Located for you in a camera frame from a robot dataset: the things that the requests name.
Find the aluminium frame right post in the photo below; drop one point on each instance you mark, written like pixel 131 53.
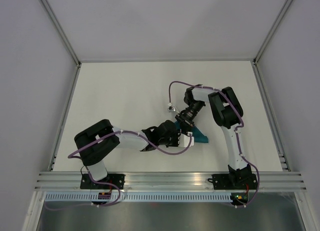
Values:
pixel 272 31

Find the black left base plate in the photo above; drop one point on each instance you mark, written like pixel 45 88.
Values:
pixel 112 181

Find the teal cloth napkin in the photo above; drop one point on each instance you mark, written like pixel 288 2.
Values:
pixel 199 137

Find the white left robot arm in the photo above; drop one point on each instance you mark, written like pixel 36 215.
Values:
pixel 100 139

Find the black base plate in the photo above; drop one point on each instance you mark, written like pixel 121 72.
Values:
pixel 236 179
pixel 112 181

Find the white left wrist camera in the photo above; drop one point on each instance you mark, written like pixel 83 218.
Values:
pixel 186 140

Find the white slotted cable duct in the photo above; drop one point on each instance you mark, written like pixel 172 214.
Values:
pixel 81 196

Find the aluminium frame left post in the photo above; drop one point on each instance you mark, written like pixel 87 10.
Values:
pixel 59 29

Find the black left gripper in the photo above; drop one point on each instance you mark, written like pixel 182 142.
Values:
pixel 176 144

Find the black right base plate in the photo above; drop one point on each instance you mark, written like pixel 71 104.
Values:
pixel 236 179

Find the aluminium front rail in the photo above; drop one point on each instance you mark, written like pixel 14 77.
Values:
pixel 279 181

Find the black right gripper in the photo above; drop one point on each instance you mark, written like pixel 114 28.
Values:
pixel 186 124

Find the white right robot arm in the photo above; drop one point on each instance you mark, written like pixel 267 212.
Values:
pixel 227 114

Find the aluminium frame post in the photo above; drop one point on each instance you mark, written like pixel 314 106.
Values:
pixel 272 31
pixel 59 29

